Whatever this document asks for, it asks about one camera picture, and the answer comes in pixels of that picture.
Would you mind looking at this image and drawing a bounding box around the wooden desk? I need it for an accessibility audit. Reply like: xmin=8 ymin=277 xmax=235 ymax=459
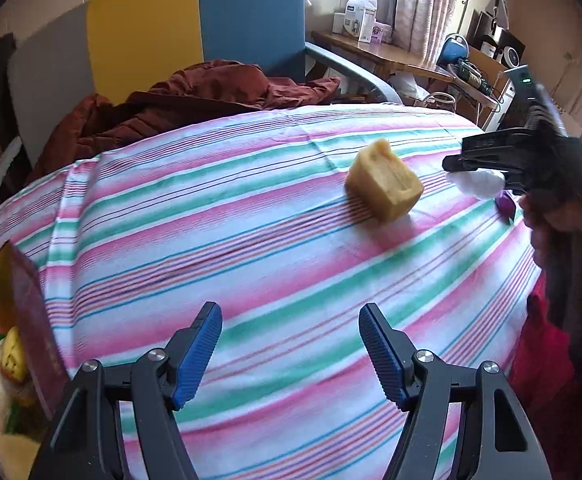
xmin=311 ymin=30 xmax=502 ymax=111

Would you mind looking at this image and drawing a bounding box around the maroon jacket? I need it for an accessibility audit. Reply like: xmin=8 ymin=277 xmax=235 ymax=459
xmin=26 ymin=60 xmax=342 ymax=186

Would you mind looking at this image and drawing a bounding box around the yellow toy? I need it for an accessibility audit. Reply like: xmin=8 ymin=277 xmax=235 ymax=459
xmin=0 ymin=327 xmax=28 ymax=383

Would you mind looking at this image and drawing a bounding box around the striped tablecloth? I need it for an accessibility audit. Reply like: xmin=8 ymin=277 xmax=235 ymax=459
xmin=0 ymin=102 xmax=544 ymax=480

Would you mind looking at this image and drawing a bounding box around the gold tin box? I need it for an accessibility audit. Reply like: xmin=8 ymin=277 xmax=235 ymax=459
xmin=0 ymin=240 xmax=72 ymax=480

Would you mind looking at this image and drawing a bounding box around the black power strip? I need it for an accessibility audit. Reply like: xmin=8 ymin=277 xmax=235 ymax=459
xmin=454 ymin=60 xmax=494 ymax=93

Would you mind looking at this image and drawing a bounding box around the person's right hand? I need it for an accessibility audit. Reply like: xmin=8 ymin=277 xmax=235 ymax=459
xmin=520 ymin=192 xmax=572 ymax=261

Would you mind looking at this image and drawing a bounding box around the cardboard box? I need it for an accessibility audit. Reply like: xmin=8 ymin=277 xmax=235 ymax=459
xmin=464 ymin=45 xmax=514 ymax=106

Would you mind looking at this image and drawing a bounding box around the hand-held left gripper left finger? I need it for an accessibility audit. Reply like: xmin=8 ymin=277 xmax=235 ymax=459
xmin=30 ymin=302 xmax=223 ymax=480

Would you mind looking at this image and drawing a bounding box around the grey yellow blue chair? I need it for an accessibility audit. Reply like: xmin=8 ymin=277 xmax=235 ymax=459
xmin=0 ymin=0 xmax=401 ymax=221

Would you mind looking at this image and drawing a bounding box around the white purple small object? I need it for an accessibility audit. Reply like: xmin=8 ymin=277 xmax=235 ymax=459
xmin=446 ymin=169 xmax=509 ymax=200

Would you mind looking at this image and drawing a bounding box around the person's red clothing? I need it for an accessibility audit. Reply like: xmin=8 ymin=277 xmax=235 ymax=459
xmin=508 ymin=265 xmax=582 ymax=480

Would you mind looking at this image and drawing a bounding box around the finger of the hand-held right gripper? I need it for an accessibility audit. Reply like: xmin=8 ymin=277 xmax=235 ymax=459
xmin=461 ymin=129 xmax=529 ymax=157
xmin=442 ymin=152 xmax=527 ymax=181

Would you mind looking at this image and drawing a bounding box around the person's right forearm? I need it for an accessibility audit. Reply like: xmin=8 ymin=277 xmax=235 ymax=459
xmin=531 ymin=200 xmax=582 ymax=346

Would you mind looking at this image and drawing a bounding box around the yellow sponge block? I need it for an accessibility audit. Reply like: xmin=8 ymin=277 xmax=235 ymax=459
xmin=345 ymin=137 xmax=424 ymax=223

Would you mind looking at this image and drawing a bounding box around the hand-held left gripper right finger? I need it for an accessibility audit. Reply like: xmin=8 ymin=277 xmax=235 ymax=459
xmin=359 ymin=303 xmax=552 ymax=480

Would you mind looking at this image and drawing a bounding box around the patterned curtain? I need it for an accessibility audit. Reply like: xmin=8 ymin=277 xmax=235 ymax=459
xmin=391 ymin=0 xmax=479 ymax=63

